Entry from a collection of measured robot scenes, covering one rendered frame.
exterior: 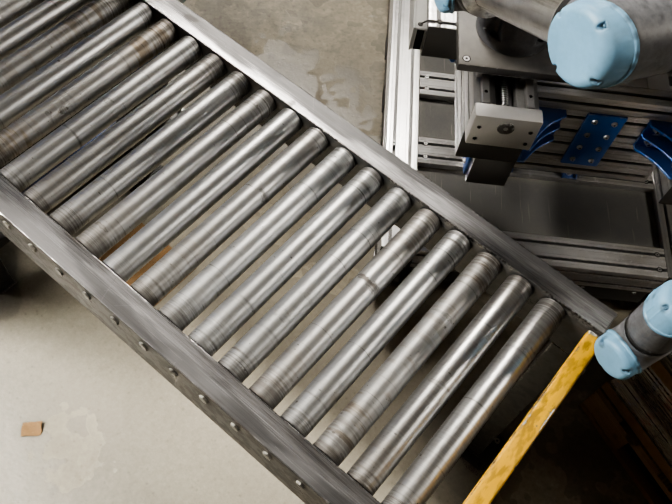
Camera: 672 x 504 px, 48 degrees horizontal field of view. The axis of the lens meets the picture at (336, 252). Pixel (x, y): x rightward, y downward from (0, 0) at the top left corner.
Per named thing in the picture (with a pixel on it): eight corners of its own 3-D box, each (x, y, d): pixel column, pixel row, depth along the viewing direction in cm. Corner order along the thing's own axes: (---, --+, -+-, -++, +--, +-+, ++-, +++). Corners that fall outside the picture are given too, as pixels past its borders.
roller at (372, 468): (536, 295, 131) (537, 277, 128) (368, 509, 111) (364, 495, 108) (511, 282, 134) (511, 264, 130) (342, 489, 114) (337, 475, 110)
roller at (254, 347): (417, 208, 138) (414, 187, 134) (238, 396, 118) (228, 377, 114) (396, 199, 141) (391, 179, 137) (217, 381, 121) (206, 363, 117)
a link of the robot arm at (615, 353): (638, 372, 109) (614, 391, 116) (693, 338, 112) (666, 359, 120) (603, 327, 112) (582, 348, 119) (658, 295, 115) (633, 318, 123)
